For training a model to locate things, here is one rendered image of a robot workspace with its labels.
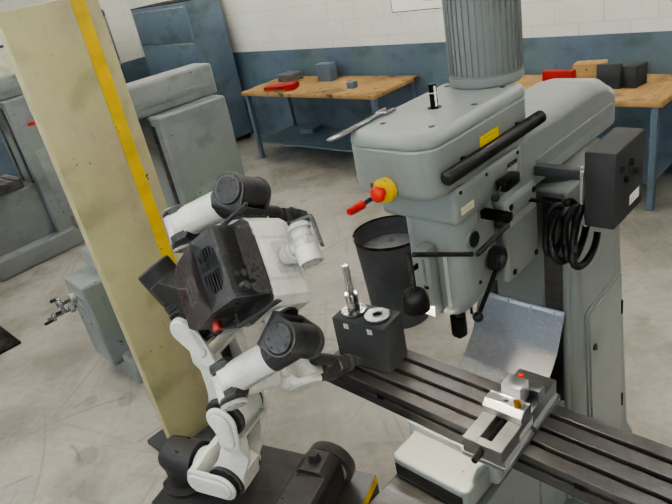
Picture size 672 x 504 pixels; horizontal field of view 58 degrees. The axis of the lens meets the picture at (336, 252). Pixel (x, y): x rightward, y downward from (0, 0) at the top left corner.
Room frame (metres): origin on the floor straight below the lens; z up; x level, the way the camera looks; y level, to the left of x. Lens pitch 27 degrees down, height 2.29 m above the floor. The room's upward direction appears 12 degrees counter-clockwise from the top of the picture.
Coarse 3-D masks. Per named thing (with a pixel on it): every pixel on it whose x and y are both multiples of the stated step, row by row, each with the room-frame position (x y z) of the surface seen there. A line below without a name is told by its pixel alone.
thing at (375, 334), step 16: (336, 320) 1.82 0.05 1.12; (352, 320) 1.79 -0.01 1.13; (368, 320) 1.75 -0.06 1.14; (384, 320) 1.73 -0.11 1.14; (400, 320) 1.77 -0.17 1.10; (336, 336) 1.83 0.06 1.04; (352, 336) 1.78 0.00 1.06; (368, 336) 1.73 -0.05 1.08; (384, 336) 1.69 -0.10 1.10; (400, 336) 1.76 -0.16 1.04; (352, 352) 1.79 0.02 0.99; (368, 352) 1.74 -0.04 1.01; (384, 352) 1.70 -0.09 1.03; (400, 352) 1.75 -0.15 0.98; (384, 368) 1.70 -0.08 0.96
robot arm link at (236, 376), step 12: (252, 348) 1.34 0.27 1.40; (228, 360) 1.37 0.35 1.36; (240, 360) 1.33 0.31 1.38; (252, 360) 1.31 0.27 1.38; (216, 372) 1.35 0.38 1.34; (228, 372) 1.32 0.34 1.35; (240, 372) 1.31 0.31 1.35; (252, 372) 1.29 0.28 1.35; (264, 372) 1.29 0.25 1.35; (276, 372) 1.30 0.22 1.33; (228, 384) 1.31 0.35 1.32; (240, 384) 1.30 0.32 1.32; (252, 384) 1.31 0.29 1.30; (228, 396) 1.30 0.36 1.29; (240, 396) 1.32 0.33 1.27; (228, 408) 1.32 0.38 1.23
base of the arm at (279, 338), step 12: (276, 312) 1.31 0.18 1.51; (276, 324) 1.28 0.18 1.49; (288, 324) 1.27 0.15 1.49; (312, 324) 1.36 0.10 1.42; (264, 336) 1.28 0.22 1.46; (276, 336) 1.26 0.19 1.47; (288, 336) 1.24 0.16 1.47; (264, 348) 1.27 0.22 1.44; (276, 348) 1.24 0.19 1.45; (288, 348) 1.23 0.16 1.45
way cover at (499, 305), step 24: (504, 312) 1.76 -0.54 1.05; (528, 312) 1.70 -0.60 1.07; (552, 312) 1.64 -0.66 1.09; (480, 336) 1.77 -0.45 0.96; (504, 336) 1.72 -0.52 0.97; (528, 336) 1.66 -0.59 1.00; (552, 336) 1.61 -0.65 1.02; (480, 360) 1.71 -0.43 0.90; (504, 360) 1.66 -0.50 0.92; (528, 360) 1.62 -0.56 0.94; (552, 360) 1.57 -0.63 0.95
